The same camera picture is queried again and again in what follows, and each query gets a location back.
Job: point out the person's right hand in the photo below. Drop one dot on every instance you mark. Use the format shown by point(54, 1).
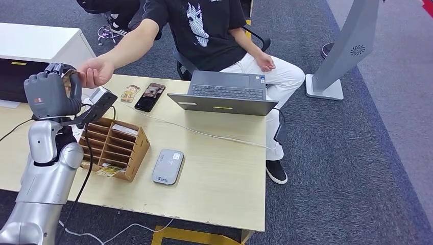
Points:
point(96, 72)

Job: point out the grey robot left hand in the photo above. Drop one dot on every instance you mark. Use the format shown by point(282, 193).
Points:
point(50, 96)

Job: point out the person's left hand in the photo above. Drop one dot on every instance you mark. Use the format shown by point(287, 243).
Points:
point(265, 62)

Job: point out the brown room key card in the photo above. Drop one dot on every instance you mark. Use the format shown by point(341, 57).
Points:
point(67, 81)

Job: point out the person's left forearm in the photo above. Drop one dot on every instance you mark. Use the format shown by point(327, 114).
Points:
point(248, 44)

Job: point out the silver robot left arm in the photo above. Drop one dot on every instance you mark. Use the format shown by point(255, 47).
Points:
point(44, 182)

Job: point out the person's right forearm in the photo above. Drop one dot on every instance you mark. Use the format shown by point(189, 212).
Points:
point(132, 42)

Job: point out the person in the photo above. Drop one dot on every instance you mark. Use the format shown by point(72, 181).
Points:
point(120, 8)
point(209, 37)

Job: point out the white card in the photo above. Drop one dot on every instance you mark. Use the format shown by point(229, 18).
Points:
point(124, 129)

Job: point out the brown slotted card organizer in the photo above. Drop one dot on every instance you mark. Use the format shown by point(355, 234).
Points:
point(138, 148)

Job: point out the yellow printed key card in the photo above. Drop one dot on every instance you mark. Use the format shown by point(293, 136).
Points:
point(110, 171)

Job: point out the grey card reader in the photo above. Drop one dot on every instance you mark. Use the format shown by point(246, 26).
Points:
point(168, 167)

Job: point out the white charger plug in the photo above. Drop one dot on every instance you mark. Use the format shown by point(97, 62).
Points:
point(86, 101)

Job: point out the purple chair base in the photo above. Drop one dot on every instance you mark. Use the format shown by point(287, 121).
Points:
point(105, 33)

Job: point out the white paper sheet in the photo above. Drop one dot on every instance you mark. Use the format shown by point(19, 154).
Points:
point(8, 103)

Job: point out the white cabinet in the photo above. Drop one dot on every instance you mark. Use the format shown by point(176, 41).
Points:
point(37, 40)

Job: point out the black smartphone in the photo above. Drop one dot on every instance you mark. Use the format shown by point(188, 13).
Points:
point(150, 98)

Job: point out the grey laptop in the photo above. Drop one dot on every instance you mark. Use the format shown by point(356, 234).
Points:
point(221, 104)

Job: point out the dark round floor base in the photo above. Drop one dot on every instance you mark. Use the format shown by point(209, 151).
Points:
point(326, 50)

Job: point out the black laptop power adapter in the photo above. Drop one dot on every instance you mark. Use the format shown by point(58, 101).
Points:
point(280, 135)

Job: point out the black office chair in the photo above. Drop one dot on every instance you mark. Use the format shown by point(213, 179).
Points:
point(184, 66)

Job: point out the grey kiosk stand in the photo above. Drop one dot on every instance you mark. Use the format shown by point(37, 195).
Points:
point(346, 44)

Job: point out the yellow table frame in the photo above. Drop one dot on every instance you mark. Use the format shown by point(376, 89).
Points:
point(189, 236)

